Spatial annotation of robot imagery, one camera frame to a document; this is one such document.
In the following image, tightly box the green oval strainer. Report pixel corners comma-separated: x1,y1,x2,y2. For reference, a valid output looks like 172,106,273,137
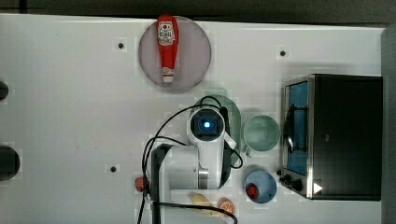
195,88,242,168

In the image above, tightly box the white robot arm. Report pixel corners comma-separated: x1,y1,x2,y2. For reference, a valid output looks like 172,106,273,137
148,105,236,224

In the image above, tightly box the grey round plate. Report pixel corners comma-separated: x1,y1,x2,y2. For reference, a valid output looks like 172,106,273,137
138,16,212,92

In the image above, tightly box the green mug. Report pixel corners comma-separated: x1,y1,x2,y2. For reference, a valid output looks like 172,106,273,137
243,115,280,158

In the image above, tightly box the peeled banana toy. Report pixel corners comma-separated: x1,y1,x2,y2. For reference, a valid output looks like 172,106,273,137
190,192,221,217

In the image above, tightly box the red ketchup bottle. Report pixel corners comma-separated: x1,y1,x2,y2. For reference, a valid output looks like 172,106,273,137
157,15,179,83

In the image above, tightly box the red round fruit toy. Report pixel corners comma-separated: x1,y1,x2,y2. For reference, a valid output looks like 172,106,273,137
134,176,147,192

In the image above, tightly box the orange slice toy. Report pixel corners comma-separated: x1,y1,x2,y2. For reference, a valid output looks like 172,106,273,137
218,198,235,214

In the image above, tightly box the red strawberry toy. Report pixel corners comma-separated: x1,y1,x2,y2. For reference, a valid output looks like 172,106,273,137
246,184,260,200

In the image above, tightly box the blue cup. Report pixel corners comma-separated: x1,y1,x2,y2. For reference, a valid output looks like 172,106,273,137
245,170,277,203

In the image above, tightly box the black toaster oven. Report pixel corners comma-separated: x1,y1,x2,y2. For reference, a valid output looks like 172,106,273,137
277,74,383,202

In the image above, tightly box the black cylinder holder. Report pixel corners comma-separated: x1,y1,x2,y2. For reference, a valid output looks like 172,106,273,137
0,146,21,181

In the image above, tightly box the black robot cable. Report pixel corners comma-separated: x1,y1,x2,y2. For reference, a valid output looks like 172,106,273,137
136,95,244,224

